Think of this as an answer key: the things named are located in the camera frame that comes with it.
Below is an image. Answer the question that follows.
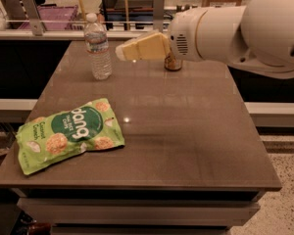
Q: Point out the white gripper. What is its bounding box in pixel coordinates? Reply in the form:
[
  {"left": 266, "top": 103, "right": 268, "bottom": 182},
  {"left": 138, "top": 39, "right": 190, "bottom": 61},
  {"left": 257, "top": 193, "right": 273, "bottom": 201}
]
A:
[{"left": 116, "top": 8, "right": 208, "bottom": 62}]

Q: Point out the clear plastic water bottle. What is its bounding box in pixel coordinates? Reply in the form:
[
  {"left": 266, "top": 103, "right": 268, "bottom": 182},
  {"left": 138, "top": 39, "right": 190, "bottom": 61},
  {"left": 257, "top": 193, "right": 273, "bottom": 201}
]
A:
[{"left": 83, "top": 13, "right": 112, "bottom": 80}]

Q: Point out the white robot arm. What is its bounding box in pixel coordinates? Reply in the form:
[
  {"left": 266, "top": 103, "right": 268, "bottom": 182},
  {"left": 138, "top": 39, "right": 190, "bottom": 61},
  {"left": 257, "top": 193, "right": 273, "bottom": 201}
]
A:
[{"left": 116, "top": 0, "right": 294, "bottom": 79}]

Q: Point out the orange soda can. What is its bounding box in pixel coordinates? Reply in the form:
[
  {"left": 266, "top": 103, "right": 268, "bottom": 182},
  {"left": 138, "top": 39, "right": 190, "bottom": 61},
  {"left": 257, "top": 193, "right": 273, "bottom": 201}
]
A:
[{"left": 164, "top": 55, "right": 182, "bottom": 71}]

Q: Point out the purple plastic crate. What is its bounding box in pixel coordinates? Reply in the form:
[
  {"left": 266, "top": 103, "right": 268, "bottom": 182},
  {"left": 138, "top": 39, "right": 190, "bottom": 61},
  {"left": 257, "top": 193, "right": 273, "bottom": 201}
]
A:
[{"left": 19, "top": 5, "right": 78, "bottom": 30}]

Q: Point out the glass railing with metal posts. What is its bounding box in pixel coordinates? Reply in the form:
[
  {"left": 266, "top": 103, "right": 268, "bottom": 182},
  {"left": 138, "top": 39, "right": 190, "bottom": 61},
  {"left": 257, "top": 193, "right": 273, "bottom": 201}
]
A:
[{"left": 0, "top": 0, "right": 174, "bottom": 41}]

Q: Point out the green dang chips bag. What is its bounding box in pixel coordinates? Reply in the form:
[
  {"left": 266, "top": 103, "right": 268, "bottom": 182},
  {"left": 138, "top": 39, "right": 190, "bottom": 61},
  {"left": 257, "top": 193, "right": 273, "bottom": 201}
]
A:
[{"left": 16, "top": 98, "right": 124, "bottom": 175}]

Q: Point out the yellow broom handle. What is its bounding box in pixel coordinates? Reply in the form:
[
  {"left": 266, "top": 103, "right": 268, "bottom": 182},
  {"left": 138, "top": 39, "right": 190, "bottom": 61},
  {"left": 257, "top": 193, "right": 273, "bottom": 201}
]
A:
[{"left": 78, "top": 0, "right": 86, "bottom": 22}]

